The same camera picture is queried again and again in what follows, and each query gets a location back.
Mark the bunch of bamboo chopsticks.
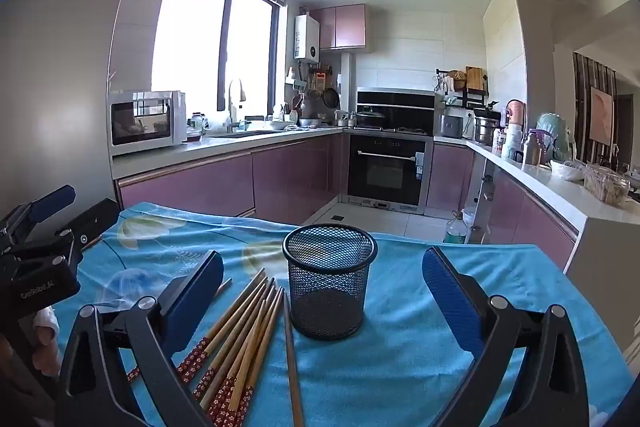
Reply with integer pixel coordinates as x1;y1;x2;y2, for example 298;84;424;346
127;268;286;427

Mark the pink wall cabinet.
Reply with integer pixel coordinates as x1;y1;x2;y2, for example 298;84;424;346
310;4;367;52

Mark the black wall rack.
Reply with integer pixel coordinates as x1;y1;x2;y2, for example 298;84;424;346
434;68;490;110

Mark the black mesh pen holder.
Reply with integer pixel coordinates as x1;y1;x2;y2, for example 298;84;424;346
282;224;377;341

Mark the kitchen faucet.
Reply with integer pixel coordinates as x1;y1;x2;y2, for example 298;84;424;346
227;79;247;132

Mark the black range hood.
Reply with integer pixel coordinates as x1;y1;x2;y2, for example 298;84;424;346
356;87;441;136

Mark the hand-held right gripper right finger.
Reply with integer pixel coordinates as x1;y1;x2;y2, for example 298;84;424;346
421;246;591;427

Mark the stainless steel stock pot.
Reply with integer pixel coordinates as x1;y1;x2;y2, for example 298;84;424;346
474;116;501;145

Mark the stainless steel thermos flask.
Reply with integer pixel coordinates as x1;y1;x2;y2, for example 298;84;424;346
521;131;546;166

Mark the grey refrigerator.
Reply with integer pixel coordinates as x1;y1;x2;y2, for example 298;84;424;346
0;0;151;233

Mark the mint green bag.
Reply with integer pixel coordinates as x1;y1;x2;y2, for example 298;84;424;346
536;113;576;162

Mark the cooking pot with glass lid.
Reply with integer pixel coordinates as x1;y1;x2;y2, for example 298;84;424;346
354;107;387;128

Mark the person's left hand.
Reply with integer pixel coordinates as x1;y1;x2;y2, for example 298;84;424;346
31;306;63;378

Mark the framed wall painting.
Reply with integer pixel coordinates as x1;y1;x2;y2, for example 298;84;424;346
590;87;615;146

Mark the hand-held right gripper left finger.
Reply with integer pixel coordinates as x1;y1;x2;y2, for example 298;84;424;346
52;249;226;427

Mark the silver rice cooker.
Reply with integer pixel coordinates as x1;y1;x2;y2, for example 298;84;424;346
440;114;465;138

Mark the blue floral tablecloth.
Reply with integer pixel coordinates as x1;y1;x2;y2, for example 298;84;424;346
50;202;636;427

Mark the black built-in oven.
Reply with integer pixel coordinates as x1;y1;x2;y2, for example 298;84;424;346
345;134;433;215

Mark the white microwave oven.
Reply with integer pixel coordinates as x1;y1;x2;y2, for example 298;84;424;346
109;90;187;156

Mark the stainless kitchen sink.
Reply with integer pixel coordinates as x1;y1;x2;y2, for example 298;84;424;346
220;129;281;138

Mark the kitchen window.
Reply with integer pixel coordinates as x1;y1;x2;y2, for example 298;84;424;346
150;0;287;118

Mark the dark brown wooden chopstick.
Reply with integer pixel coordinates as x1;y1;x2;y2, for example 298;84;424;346
283;291;306;427

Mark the pink base cabinet run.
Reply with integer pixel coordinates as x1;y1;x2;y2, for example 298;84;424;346
115;133;348;225
426;142;578;273

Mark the clear plastic food container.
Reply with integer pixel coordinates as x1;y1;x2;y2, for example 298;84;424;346
583;167;631;208

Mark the white wall water heater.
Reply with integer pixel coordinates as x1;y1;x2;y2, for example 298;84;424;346
294;13;321;60

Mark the pink electric kettle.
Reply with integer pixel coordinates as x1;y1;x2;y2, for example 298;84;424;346
505;99;527;128

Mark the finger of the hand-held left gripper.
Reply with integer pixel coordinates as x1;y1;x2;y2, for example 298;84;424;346
30;198;121;268
0;185;77;250

